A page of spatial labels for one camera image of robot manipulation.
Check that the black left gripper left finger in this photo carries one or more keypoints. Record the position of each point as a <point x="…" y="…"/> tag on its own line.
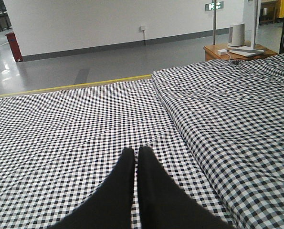
<point x="109" y="207"/>

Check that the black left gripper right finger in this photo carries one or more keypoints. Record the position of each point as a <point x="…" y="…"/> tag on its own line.
<point x="163" y="205"/>

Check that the fine checkered bed sheet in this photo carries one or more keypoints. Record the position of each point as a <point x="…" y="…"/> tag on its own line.
<point x="57" y="148"/>

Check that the white desk lamp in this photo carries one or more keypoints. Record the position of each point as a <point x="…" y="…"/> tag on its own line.
<point x="249" y="51"/>

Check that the large checkered quilt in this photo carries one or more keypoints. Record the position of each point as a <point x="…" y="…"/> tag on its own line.
<point x="231" y="115"/>

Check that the wooden nightstand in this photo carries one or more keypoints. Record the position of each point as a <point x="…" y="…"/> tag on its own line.
<point x="211" y="53"/>

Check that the small white charger box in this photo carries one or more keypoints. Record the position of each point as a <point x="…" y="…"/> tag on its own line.
<point x="222" y="52"/>

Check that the white cylindrical speaker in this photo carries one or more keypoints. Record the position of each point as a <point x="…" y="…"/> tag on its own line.
<point x="236" y="34"/>

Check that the red floor cabinet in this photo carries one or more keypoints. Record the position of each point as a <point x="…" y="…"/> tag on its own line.
<point x="14" y="47"/>

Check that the green exit sign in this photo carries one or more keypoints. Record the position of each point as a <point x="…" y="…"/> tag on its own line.
<point x="214" y="6"/>

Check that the metal pole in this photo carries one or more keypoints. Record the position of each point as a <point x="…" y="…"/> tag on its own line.
<point x="214" y="27"/>

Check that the white wall socket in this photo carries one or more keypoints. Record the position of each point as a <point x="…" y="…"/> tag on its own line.
<point x="142" y="28"/>

